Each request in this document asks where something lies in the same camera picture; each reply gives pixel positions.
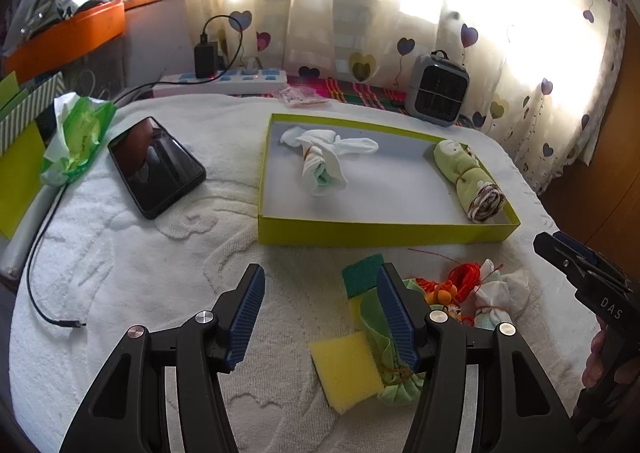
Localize orange red tassel ornament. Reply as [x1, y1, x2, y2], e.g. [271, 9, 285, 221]
[409, 247, 483, 327]

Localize green towel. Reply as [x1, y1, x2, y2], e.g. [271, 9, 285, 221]
[433, 140, 506, 223]

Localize white towel cover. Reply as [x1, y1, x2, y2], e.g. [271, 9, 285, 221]
[7, 92, 601, 453]

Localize person's right hand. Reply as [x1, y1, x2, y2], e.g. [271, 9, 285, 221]
[582, 320, 640, 388]

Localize plaid colourful cloth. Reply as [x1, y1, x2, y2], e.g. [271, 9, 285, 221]
[288, 76, 458, 119]

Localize black usb cable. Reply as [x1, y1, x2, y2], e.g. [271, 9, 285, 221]
[26, 12, 246, 332]

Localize striped green gift box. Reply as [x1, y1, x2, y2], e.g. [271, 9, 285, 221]
[1, 72, 65, 239]

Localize grey portable fan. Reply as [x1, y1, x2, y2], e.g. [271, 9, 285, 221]
[405, 50, 470, 127]

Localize white mint cloth bundle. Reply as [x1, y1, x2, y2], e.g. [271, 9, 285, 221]
[472, 259, 530, 331]

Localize green tissue pack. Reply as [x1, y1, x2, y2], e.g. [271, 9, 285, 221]
[40, 92, 116, 186]

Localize black charger adapter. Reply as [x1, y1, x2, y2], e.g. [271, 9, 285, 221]
[194, 32, 218, 79]

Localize yellow green sponge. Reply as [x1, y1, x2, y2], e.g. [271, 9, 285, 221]
[309, 332, 384, 414]
[342, 254, 384, 331]

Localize green cloth bundle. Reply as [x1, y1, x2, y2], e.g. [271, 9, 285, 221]
[359, 288, 425, 407]

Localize black smartphone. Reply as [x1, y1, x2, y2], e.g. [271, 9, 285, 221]
[107, 116, 206, 220]

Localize white power strip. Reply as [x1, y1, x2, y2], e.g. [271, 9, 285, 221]
[152, 69, 288, 98]

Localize yellow-green shallow box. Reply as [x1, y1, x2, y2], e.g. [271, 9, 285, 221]
[258, 114, 521, 247]

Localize orange tray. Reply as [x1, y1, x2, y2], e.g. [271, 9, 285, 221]
[4, 0, 126, 83]

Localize heart pattern curtain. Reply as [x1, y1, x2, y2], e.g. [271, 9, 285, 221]
[186, 0, 626, 192]

